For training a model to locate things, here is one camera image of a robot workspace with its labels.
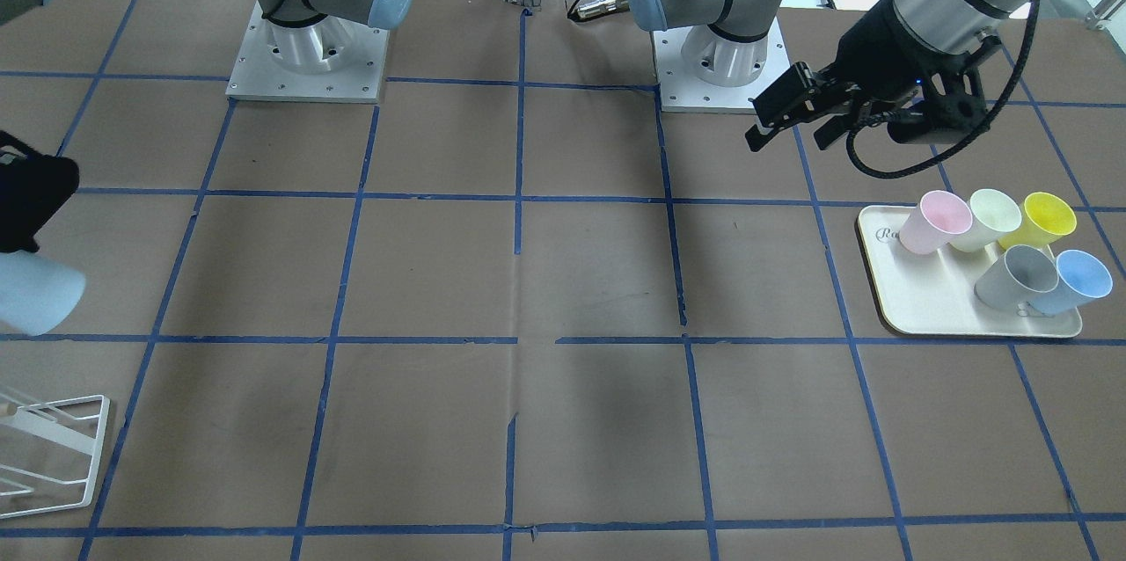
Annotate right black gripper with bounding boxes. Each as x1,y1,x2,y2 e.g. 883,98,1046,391
1,131,80,253

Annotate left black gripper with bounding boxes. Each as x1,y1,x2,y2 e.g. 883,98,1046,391
745,11,980,152

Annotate light blue cup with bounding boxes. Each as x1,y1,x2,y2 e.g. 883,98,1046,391
1029,250,1114,317
1,250,87,336

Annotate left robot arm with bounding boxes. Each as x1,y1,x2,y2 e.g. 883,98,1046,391
628,0,1033,151

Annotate pink cup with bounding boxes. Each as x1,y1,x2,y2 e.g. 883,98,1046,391
899,192,973,255

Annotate pale green cup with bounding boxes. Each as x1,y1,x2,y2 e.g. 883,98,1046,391
950,188,1024,252

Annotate yellow cup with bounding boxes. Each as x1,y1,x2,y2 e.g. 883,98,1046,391
998,192,1078,249

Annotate grey cup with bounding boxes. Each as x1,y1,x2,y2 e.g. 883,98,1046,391
974,244,1058,312

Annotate cream plastic tray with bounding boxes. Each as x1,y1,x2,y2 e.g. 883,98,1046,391
856,205,1083,339

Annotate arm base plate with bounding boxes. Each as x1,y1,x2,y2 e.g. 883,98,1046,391
226,5,391,105
651,19,790,115

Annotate white wire cup rack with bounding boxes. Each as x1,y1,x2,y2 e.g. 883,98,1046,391
1,389,111,520

